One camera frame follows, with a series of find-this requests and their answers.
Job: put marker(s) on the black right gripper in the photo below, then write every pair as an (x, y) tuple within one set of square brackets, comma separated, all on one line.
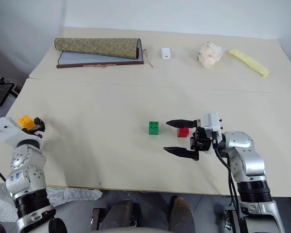
[(202, 142)]

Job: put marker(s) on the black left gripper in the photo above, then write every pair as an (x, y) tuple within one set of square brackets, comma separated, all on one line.
[(33, 132)]

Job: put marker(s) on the orange toy brick cube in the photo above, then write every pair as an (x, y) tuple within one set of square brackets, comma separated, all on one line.
[(26, 121)]

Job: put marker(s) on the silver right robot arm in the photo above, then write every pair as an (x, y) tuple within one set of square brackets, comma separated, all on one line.
[(249, 165)]

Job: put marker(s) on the red toy brick cube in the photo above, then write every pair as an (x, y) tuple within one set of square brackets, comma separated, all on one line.
[(182, 132)]

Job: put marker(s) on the green toy brick cube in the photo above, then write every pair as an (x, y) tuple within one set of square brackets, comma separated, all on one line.
[(154, 128)]

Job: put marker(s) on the black stand with tray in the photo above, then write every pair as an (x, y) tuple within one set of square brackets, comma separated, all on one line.
[(0, 93)]

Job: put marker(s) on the white power adapter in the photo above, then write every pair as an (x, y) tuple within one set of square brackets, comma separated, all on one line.
[(166, 53)]

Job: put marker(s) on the crumpled clear plastic bag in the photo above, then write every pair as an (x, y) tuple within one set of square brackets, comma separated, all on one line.
[(209, 55)]

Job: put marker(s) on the rolled patterned hanging scroll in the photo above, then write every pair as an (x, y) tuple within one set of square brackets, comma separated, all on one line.
[(99, 52)]

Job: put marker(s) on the yellow folded cloth strip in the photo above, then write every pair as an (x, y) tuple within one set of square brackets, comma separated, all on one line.
[(249, 62)]

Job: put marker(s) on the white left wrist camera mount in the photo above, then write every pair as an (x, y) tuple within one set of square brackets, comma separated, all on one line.
[(7, 132)]

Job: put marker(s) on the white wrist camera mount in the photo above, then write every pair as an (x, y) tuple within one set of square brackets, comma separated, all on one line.
[(213, 123), (7, 132)]

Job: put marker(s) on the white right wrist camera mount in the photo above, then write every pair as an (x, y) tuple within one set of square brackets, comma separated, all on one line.
[(213, 123)]

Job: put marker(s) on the black metal bracket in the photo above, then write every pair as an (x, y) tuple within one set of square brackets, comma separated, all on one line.
[(230, 221)]

